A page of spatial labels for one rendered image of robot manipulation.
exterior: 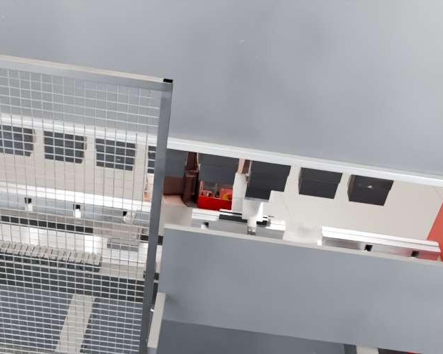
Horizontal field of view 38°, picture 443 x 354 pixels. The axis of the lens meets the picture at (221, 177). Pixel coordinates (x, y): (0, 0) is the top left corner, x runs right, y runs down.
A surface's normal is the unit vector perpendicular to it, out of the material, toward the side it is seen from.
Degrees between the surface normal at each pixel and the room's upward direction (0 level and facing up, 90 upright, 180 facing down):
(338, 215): 0
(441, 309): 90
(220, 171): 90
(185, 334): 90
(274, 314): 90
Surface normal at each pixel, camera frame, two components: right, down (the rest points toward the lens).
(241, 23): -0.06, 0.60
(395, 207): 0.13, -0.79
